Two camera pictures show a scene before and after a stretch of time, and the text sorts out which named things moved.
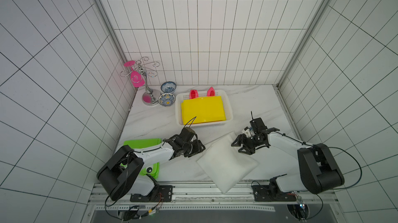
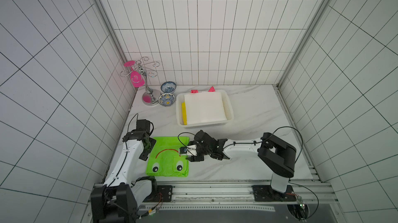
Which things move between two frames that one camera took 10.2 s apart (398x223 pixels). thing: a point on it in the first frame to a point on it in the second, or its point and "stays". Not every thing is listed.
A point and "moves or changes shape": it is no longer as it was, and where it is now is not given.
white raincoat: x=226 y=163 to x=204 y=107
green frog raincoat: x=153 y=170 moves or changes shape
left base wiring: x=151 y=211 stays
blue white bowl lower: x=167 y=99 stays
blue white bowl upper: x=168 y=86 stays
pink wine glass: x=137 y=80 stays
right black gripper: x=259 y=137 to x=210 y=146
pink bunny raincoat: x=194 y=94 stays
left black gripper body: x=188 y=149 to x=151 y=142
